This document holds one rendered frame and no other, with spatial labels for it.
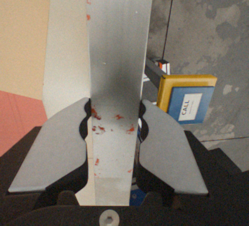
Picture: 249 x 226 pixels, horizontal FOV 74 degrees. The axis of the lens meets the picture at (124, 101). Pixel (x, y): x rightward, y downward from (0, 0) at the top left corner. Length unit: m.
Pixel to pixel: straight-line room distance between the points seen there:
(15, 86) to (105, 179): 0.12
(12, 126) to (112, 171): 0.11
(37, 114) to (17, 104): 0.02
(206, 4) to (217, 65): 0.51
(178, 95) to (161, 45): 1.04
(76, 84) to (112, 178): 0.10
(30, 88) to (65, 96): 0.03
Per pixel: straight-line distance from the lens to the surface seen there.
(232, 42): 1.73
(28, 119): 0.20
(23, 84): 0.18
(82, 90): 0.16
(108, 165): 0.17
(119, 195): 0.20
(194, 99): 0.40
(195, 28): 1.49
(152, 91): 1.25
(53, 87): 0.17
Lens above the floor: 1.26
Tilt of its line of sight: 60 degrees down
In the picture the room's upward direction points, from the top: 159 degrees clockwise
